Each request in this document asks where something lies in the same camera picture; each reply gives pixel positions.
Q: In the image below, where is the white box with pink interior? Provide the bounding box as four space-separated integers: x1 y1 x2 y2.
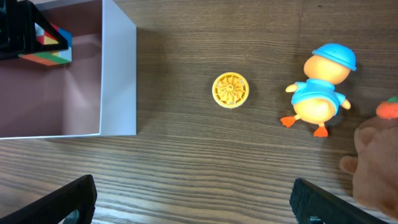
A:
1 0 137 139

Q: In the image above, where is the orange duck toy blue hat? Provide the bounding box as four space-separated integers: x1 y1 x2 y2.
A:
280 43 356 138

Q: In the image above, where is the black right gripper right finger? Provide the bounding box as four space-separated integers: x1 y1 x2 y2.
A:
289 179 386 224

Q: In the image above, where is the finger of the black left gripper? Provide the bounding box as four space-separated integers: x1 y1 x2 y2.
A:
1 0 68 60

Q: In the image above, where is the brown plush toy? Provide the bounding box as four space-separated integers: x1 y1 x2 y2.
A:
340 117 397 220

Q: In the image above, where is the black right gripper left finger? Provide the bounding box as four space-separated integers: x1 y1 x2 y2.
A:
1 174 97 224

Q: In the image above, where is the orange fruit on plush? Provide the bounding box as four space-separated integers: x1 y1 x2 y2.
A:
376 96 398 119

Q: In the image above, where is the yellow round gear toy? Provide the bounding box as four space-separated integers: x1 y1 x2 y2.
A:
211 72 249 109

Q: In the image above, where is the multicolour puzzle cube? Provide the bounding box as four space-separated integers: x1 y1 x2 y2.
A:
19 24 72 66

